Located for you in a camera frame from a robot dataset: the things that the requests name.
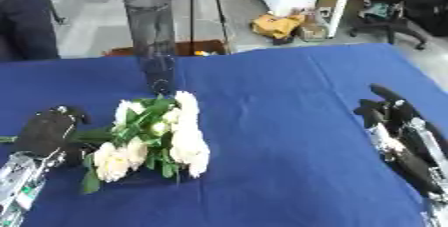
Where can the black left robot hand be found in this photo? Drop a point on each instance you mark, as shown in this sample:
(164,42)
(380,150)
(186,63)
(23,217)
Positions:
(44,132)

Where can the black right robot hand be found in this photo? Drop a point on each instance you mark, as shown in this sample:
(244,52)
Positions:
(417,167)

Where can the white flower bouquet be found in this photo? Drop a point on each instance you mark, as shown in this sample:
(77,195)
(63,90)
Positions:
(184,141)

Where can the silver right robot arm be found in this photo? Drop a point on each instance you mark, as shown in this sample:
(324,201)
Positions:
(438,211)

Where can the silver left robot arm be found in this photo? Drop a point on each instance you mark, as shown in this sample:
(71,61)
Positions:
(20,184)

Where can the dark transparent cylinder vase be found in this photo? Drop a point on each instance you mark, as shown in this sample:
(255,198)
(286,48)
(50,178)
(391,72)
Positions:
(150,37)

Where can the person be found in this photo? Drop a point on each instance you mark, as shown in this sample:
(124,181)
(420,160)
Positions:
(23,21)

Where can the black office chair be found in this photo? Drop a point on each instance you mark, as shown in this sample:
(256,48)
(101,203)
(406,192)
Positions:
(402,7)

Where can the brown open box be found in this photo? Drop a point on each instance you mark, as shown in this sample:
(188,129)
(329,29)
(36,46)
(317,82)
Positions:
(189,48)

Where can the small cardboard box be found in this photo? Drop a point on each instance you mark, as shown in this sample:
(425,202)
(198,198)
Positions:
(312,31)

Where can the black tripod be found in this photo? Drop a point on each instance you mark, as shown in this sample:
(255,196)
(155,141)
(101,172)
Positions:
(192,11)

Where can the yellow bag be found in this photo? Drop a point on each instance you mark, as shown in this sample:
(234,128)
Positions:
(275,24)

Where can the white post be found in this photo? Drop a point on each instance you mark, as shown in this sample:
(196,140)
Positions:
(343,1)

